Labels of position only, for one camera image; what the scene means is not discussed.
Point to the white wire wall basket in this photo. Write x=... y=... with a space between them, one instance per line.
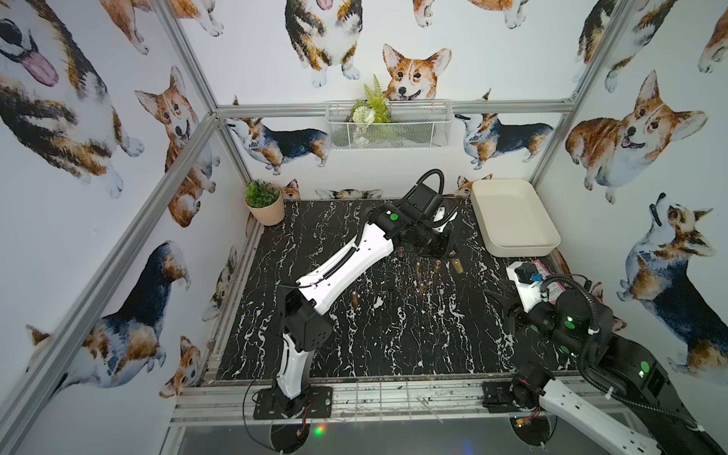
x=415 y=125

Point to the cream rectangular tray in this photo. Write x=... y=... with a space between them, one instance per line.
x=512 y=219

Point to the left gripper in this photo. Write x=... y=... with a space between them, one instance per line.
x=431 y=245

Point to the artificial fern with flower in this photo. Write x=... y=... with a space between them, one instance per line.
x=370 y=117

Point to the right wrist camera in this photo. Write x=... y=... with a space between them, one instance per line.
x=528 y=281

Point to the potted green plant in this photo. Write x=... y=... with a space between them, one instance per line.
x=265 y=202

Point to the aluminium front rail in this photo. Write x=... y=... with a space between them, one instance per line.
x=352 y=402

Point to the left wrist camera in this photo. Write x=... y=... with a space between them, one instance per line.
x=440 y=214

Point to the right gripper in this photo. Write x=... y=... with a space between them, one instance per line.
x=517 y=315

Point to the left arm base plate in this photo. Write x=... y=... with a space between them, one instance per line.
x=272 y=404

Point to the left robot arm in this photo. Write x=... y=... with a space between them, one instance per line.
x=419 y=222

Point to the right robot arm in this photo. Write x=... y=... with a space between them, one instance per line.
x=564 y=313

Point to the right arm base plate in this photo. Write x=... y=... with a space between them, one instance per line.
x=508 y=397

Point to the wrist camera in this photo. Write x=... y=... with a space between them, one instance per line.
x=528 y=281
x=440 y=214

